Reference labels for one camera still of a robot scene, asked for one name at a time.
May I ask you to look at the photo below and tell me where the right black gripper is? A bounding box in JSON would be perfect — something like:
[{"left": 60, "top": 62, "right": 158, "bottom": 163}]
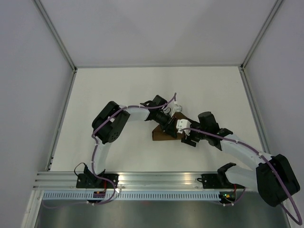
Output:
[{"left": 181, "top": 120, "right": 209, "bottom": 147}]

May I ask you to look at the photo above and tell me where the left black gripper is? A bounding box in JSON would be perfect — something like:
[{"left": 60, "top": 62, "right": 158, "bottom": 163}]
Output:
[{"left": 154, "top": 111, "right": 177, "bottom": 139}]

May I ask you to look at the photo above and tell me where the brown cloth napkin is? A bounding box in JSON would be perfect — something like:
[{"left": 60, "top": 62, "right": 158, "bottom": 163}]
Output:
[{"left": 152, "top": 112, "right": 190, "bottom": 141}]

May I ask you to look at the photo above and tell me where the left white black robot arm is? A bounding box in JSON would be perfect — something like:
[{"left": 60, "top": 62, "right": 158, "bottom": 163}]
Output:
[{"left": 77, "top": 95, "right": 178, "bottom": 188}]

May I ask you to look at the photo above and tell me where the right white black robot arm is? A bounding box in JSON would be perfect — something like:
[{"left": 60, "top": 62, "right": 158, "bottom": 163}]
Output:
[{"left": 176, "top": 112, "right": 300, "bottom": 207}]

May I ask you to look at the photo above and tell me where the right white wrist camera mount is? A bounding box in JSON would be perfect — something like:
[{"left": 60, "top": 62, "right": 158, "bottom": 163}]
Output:
[{"left": 176, "top": 119, "right": 191, "bottom": 136}]

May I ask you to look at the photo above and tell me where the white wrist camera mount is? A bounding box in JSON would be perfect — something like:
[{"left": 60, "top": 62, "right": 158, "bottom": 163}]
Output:
[
  {"left": 176, "top": 119, "right": 191, "bottom": 136},
  {"left": 172, "top": 101, "right": 182, "bottom": 115}
]

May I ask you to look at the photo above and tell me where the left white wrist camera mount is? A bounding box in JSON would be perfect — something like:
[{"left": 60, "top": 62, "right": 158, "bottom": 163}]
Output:
[{"left": 172, "top": 101, "right": 182, "bottom": 115}]

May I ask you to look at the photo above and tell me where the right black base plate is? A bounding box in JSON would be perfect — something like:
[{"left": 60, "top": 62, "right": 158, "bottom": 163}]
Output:
[{"left": 196, "top": 173, "right": 244, "bottom": 190}]

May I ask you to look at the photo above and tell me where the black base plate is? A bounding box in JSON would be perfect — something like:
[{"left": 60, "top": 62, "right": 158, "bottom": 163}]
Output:
[
  {"left": 196, "top": 173, "right": 244, "bottom": 190},
  {"left": 76, "top": 173, "right": 119, "bottom": 189}
]

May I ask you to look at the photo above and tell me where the black cable loop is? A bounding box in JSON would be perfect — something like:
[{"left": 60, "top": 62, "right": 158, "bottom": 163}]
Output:
[{"left": 74, "top": 161, "right": 87, "bottom": 178}]

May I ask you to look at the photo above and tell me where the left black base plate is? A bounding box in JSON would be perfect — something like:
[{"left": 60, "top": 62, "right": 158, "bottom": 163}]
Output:
[{"left": 76, "top": 173, "right": 119, "bottom": 189}]

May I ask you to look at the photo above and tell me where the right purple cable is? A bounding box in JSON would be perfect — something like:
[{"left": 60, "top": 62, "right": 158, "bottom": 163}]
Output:
[{"left": 177, "top": 127, "right": 302, "bottom": 225}]

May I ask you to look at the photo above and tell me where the aluminium mounting rail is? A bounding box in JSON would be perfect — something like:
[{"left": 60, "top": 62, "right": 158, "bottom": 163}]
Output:
[{"left": 33, "top": 172, "right": 292, "bottom": 190}]

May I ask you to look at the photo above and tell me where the white slotted cable duct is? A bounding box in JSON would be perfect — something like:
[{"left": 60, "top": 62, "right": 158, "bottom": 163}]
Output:
[{"left": 43, "top": 191, "right": 220, "bottom": 201}]

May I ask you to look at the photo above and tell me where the right aluminium frame post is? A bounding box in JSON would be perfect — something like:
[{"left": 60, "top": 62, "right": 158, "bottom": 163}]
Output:
[{"left": 240, "top": 0, "right": 284, "bottom": 71}]

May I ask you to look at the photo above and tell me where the aluminium frame post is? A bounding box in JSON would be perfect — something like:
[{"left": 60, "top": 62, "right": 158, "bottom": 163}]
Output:
[
  {"left": 240, "top": 0, "right": 284, "bottom": 71},
  {"left": 33, "top": 0, "right": 78, "bottom": 72}
]

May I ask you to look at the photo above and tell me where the left aluminium frame post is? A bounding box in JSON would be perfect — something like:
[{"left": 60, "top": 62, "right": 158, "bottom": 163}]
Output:
[{"left": 33, "top": 0, "right": 78, "bottom": 72}]

